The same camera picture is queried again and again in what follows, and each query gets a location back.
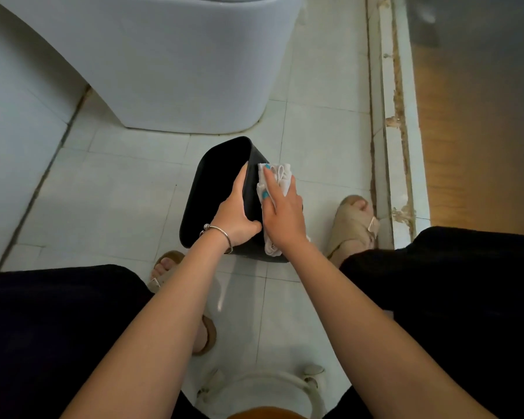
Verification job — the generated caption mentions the person's left hand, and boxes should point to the person's left hand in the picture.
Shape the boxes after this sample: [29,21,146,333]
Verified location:
[210,161,263,248]

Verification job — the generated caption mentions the person's right hand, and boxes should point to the person's right hand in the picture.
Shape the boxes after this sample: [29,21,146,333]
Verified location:
[261,164,309,254]

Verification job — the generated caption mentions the black plastic waste bin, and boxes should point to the black plastic waste bin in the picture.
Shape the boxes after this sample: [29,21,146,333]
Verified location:
[179,136,305,264]

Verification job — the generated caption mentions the white cleaning cloth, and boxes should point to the white cleaning cloth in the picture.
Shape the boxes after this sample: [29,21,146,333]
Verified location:
[256,162,311,258]

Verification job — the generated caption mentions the person's right forearm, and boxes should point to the person's right forearm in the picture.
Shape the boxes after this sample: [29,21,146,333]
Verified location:
[284,239,498,419]

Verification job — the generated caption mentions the person's left forearm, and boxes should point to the person's left forearm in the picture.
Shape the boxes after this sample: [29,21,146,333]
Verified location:
[61,233,232,419]

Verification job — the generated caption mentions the person's right beige sandal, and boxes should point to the person's right beige sandal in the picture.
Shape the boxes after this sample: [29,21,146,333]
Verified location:
[325,194,381,269]

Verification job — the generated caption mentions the person's beige sandal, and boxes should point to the person's beige sandal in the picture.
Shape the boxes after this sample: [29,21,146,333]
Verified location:
[147,250,218,357]
[325,194,381,269]

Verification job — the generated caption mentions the person's left beige sandal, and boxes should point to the person's left beige sandal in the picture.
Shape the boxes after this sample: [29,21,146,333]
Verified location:
[147,250,218,357]

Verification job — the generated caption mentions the person's black trousers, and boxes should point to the person's black trousers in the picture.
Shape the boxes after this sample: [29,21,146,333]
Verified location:
[0,226,524,419]

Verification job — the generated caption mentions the white door threshold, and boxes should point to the white door threshold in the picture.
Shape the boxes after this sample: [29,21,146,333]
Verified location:
[366,0,432,251]

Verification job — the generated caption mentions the white toilet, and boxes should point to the white toilet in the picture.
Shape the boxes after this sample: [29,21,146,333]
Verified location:
[0,0,305,135]

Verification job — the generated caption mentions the silver bracelet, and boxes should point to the silver bracelet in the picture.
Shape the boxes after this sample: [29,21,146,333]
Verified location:
[199,223,235,255]

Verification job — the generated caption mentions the white curved plastic strap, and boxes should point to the white curved plastic strap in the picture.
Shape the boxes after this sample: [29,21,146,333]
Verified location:
[195,364,327,419]

